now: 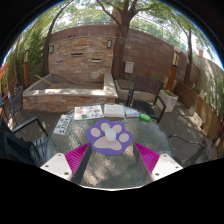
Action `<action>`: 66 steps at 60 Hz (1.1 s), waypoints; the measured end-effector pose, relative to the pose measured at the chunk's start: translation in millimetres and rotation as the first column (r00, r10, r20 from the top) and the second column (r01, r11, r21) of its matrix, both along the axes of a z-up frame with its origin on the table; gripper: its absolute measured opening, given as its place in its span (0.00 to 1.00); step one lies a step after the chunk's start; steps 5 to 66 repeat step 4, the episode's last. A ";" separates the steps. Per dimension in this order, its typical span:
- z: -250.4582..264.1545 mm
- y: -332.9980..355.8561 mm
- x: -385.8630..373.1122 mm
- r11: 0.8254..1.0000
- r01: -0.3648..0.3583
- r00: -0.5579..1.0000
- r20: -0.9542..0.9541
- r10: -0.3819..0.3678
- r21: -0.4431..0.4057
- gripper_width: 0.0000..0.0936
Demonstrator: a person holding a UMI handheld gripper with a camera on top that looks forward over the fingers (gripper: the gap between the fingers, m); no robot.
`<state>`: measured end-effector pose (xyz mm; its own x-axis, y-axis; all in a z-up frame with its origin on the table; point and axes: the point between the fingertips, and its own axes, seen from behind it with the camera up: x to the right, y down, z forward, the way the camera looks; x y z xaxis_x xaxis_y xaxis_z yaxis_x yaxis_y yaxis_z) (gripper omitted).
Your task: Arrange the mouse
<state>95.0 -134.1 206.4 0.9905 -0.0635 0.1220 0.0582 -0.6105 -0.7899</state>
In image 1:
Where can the dark slatted wooden chair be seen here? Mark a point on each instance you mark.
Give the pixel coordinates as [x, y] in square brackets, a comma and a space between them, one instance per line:
[146, 85]

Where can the grey wall utility box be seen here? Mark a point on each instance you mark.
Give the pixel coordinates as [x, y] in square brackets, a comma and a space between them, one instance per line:
[129, 67]

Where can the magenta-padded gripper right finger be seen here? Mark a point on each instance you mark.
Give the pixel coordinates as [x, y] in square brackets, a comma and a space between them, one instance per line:
[149, 158]

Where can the stone fountain basin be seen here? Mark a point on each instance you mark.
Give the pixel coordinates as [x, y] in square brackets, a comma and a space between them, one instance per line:
[66, 101]

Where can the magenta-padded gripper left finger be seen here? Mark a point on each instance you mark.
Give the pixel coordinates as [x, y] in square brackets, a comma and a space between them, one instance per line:
[76, 158]

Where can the purple paw-shaped mouse pad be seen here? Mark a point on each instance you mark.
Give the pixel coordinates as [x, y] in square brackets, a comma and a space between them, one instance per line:
[100, 146]

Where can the colourful picture sheet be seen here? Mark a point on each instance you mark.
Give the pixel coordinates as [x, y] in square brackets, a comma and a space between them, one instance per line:
[88, 112]

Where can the black wall lamp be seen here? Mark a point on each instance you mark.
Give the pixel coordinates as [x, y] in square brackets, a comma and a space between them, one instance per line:
[109, 44]
[51, 49]

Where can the black metal mesh chair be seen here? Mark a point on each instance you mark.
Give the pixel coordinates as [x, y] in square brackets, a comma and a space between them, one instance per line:
[16, 101]
[190, 138]
[16, 150]

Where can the white planter box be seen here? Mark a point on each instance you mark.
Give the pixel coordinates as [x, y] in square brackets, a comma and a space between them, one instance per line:
[169, 100]

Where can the wooden post lamp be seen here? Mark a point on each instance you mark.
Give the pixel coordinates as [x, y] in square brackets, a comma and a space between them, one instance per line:
[172, 75]
[26, 70]

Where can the large tree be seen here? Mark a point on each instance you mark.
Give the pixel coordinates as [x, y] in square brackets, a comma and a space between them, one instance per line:
[119, 50]

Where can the small white blue book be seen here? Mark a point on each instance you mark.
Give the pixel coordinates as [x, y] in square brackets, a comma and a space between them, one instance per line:
[132, 113]

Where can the green packet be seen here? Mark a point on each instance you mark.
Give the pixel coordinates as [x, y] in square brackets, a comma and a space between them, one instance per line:
[144, 117]

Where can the white licence plate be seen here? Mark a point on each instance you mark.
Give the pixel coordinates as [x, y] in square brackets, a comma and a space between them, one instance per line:
[62, 125]

